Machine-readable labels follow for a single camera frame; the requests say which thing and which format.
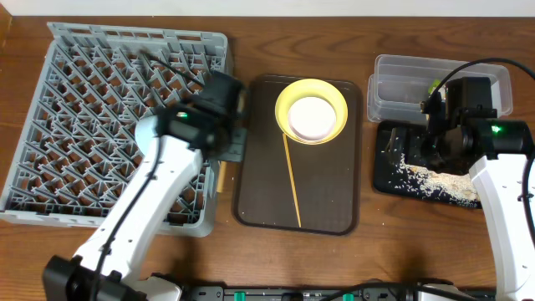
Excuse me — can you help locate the wooden chopstick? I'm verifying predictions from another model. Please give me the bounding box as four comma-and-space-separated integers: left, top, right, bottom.
217, 161, 227, 193
283, 133, 302, 228

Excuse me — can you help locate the green foil snack wrapper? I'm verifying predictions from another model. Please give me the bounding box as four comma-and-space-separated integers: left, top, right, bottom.
428, 79, 440, 94

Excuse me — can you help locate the pink bowl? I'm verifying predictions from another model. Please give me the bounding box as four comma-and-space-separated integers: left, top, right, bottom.
288, 96, 337, 141

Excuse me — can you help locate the yellow plate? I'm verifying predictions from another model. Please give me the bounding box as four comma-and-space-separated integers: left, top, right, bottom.
274, 79, 349, 145

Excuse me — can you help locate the light blue bowl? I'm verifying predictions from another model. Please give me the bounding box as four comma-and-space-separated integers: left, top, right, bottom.
135, 115, 158, 156

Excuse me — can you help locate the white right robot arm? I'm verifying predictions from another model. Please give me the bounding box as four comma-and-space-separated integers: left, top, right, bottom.
382, 77, 534, 300

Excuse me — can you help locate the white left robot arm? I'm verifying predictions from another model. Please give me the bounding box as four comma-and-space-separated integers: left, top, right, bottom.
42, 72, 245, 300

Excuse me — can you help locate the black waste tray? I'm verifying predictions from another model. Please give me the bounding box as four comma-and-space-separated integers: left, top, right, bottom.
373, 120, 482, 209

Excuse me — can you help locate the clear plastic waste bin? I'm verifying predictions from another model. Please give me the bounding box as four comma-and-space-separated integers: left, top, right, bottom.
367, 54, 513, 125

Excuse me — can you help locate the grey dishwasher rack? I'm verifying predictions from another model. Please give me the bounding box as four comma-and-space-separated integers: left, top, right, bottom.
1, 23, 232, 227

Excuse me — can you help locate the rice and nuts pile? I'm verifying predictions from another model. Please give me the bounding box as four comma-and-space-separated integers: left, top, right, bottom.
374, 154, 482, 208

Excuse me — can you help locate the brown serving tray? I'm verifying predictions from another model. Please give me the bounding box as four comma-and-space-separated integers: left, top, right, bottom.
232, 74, 363, 236

